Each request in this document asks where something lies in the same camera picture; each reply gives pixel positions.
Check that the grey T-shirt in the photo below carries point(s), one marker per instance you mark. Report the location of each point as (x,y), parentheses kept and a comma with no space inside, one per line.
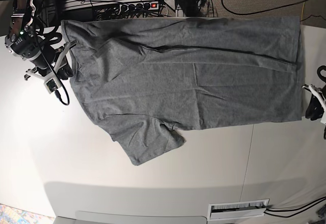
(142,80)

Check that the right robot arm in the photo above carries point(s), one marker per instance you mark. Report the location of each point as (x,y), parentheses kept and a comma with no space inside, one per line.
(28,40)

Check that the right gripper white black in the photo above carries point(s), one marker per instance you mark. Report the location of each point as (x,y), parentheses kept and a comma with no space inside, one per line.
(59,66)

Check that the white table cable grommet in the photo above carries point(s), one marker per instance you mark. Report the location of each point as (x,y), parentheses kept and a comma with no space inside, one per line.
(237,210)

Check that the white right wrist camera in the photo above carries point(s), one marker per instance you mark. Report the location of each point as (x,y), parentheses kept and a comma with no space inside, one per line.
(52,84)

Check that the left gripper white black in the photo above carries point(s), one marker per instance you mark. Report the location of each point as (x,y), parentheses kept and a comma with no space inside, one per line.
(316,107)

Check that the white power strip red switch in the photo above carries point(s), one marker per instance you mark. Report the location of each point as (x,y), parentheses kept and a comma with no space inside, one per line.
(117,7)

